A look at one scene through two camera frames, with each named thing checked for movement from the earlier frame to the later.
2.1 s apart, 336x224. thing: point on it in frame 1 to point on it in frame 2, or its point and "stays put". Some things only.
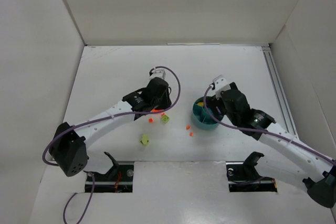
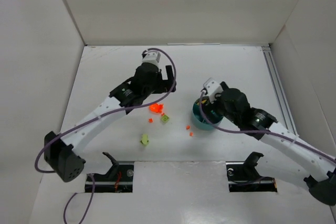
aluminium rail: (279, 91) stays put
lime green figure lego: (145, 139) stays put
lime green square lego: (165, 118) stays put
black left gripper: (163, 99) to (165, 83)
